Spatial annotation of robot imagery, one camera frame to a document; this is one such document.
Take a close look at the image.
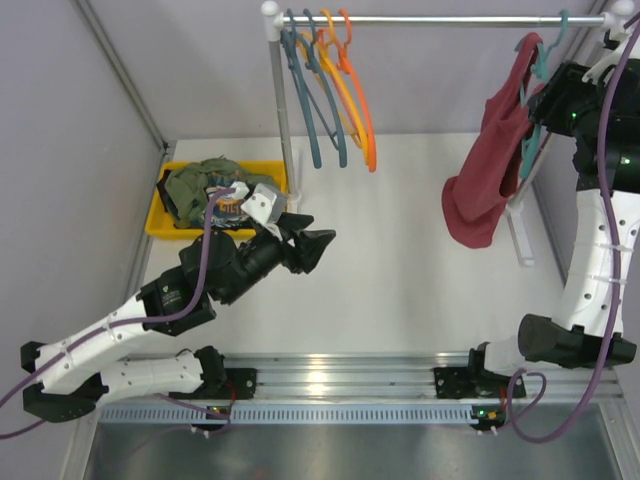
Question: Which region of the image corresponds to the yellow plastic bin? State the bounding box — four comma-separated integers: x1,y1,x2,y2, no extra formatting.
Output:
146,160,287,240

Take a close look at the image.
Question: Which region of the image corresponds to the white clothes rack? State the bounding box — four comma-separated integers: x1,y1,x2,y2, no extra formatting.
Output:
261,1,636,267

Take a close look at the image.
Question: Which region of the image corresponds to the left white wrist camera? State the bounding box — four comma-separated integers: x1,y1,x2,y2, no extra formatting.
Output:
231,181,288,240

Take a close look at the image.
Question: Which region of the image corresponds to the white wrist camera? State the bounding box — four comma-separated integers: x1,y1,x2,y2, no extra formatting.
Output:
231,181,288,240
581,11,639,84

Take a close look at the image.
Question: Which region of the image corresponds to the green graphic t-shirt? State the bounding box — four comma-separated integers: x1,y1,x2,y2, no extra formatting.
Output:
156,157,279,229

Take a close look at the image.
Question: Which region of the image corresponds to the perforated cable duct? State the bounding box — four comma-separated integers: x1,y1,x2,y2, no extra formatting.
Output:
99,402,504,426

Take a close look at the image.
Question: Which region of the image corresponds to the purple cable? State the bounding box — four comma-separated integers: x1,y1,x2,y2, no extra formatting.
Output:
504,9,640,444
0,185,241,441

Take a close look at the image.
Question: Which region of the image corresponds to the orange hanger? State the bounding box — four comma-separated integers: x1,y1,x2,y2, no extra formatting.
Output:
314,8,377,173

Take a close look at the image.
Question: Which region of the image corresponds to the dark teal hanger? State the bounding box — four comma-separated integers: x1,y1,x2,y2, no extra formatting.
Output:
293,9,348,168
281,9,322,169

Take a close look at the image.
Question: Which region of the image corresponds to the light teal hanger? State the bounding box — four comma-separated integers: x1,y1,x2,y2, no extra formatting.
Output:
519,9,569,180

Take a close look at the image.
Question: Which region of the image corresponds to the red tank top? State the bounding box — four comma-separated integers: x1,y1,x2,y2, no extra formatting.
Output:
441,33,542,249

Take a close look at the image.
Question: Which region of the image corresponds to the yellow hanger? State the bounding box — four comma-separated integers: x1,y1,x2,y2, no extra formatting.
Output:
296,9,377,173

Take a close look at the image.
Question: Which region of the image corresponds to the aluminium rail frame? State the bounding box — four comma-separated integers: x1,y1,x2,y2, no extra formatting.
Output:
124,349,626,407

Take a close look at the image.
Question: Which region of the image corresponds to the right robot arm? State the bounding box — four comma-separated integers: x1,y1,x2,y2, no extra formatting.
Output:
434,61,639,399

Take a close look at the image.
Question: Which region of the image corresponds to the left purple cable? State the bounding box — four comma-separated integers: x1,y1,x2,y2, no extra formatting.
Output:
0,185,241,441

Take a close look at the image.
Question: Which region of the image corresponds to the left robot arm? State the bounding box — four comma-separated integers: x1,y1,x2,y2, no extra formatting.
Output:
20,213,336,423

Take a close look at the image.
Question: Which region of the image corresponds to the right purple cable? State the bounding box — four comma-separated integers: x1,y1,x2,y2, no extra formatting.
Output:
504,9,640,444

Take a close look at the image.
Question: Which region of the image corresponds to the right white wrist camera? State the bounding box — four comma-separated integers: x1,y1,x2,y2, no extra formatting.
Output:
581,11,639,84

